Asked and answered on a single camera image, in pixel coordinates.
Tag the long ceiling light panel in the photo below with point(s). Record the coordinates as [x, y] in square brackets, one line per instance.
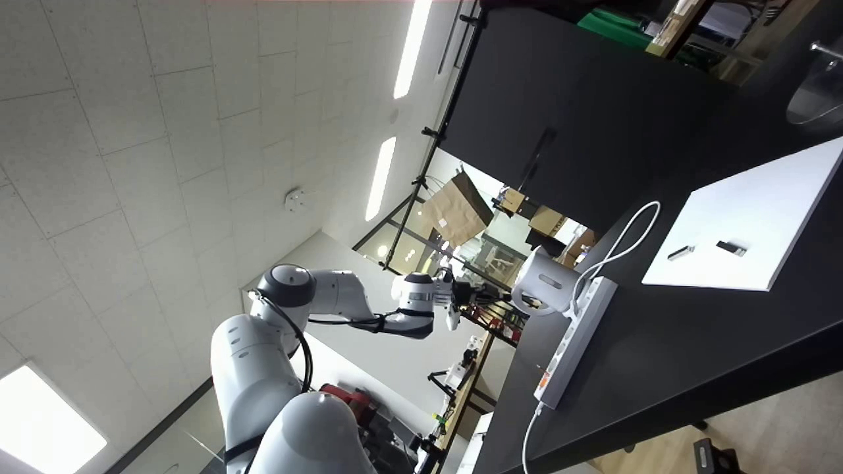
[380, 179]
[411, 44]

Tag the wooden shelf post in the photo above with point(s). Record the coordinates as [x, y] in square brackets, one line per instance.
[463, 386]

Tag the green crate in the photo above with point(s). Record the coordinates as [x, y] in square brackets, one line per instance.
[615, 28]

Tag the large cardboard box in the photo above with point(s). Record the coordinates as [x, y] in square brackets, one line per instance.
[457, 212]

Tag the red machine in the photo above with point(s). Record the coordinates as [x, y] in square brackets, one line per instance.
[351, 410]

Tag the round ceiling smoke detector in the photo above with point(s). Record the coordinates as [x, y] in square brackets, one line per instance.
[293, 198]

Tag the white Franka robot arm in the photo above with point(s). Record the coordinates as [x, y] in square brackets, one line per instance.
[254, 370]

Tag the square ceiling light panel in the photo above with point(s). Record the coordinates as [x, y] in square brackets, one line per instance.
[43, 422]

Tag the white power strip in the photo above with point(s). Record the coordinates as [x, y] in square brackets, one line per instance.
[574, 343]

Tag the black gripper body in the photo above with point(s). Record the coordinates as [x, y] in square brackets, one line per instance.
[467, 293]

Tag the white flat board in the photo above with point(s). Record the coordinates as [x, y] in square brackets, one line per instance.
[754, 212]

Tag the black backdrop panel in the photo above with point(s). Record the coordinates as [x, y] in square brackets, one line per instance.
[561, 107]

